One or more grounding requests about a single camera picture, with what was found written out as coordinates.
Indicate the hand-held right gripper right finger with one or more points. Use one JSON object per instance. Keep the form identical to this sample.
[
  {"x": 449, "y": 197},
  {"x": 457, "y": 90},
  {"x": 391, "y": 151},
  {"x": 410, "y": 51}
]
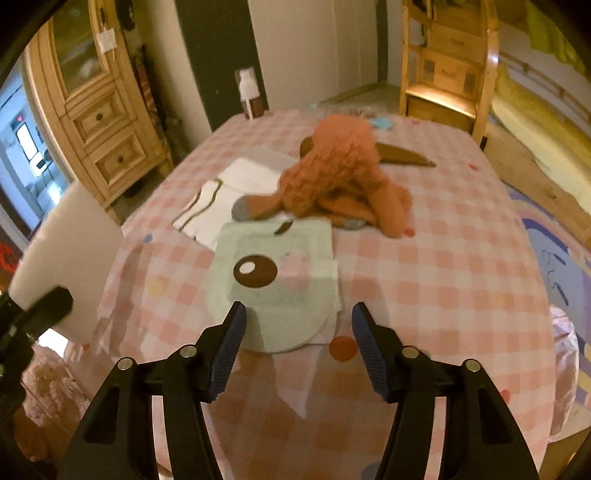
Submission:
[{"x": 369, "y": 350}]

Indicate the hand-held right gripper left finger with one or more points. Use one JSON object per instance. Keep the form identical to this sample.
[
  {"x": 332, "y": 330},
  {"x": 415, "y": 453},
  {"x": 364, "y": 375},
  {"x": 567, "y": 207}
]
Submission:
[{"x": 228, "y": 350}]

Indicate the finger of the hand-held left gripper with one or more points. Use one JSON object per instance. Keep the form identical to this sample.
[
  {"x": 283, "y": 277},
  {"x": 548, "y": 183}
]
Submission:
[{"x": 48, "y": 309}]

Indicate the pale green round cloth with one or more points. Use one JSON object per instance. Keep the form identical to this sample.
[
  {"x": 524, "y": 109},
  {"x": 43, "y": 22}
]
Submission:
[{"x": 277, "y": 314}]

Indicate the pink plastic bag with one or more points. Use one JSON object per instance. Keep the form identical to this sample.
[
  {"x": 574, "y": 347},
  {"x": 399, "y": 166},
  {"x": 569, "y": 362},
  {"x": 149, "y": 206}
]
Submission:
[{"x": 565, "y": 369}]

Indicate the table with pink checkered cloth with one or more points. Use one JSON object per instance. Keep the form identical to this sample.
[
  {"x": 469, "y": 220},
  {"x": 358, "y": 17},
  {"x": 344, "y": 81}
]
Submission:
[{"x": 438, "y": 277}]

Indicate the orange plush toy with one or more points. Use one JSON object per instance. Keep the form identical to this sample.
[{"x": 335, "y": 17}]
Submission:
[{"x": 341, "y": 175}]

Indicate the white paper sheet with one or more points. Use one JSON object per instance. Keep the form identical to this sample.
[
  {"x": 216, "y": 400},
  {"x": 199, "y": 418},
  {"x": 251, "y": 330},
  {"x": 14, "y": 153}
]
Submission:
[{"x": 254, "y": 173}]

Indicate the wooden cabinet with glass door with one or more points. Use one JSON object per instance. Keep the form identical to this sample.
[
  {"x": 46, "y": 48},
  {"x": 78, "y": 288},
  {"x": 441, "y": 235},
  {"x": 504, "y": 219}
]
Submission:
[{"x": 101, "y": 120}]

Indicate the rainbow oval rug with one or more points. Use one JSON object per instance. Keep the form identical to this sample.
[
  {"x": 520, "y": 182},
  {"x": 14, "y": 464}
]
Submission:
[{"x": 554, "y": 240}]

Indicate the light blue small piece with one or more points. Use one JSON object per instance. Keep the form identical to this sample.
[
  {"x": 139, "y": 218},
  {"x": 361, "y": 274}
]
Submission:
[{"x": 381, "y": 123}]

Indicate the wooden bunk bed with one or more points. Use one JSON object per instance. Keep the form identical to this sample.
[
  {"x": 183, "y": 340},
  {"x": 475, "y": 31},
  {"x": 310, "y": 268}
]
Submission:
[{"x": 531, "y": 180}]

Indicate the white spray bottle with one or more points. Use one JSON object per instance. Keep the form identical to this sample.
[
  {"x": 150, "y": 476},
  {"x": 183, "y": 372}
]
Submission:
[{"x": 249, "y": 97}]

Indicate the pale yellow bed sheet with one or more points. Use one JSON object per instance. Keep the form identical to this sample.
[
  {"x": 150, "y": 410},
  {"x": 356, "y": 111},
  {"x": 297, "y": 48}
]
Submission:
[{"x": 545, "y": 147}]

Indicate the white paper tag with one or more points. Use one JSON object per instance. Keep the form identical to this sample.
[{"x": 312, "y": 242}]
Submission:
[{"x": 107, "y": 40}]

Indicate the wooden drawer staircase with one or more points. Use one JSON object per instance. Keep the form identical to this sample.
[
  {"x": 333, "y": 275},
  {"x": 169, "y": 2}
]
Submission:
[{"x": 443, "y": 69}]

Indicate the dark chalkboard panel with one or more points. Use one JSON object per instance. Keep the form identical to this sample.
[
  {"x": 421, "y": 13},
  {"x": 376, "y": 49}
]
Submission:
[{"x": 217, "y": 55}]

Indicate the yellow blanket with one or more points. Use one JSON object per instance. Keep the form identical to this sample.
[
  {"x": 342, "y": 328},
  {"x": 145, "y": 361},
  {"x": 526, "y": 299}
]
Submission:
[{"x": 531, "y": 101}]

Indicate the white wardrobe with round holes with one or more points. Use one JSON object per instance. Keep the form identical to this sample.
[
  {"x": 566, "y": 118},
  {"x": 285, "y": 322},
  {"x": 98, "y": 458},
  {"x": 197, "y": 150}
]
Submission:
[{"x": 314, "y": 46}]

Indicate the green puffer jacket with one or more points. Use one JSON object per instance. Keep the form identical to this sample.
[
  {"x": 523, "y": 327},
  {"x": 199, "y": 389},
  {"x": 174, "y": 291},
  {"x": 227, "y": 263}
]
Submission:
[{"x": 558, "y": 41}]

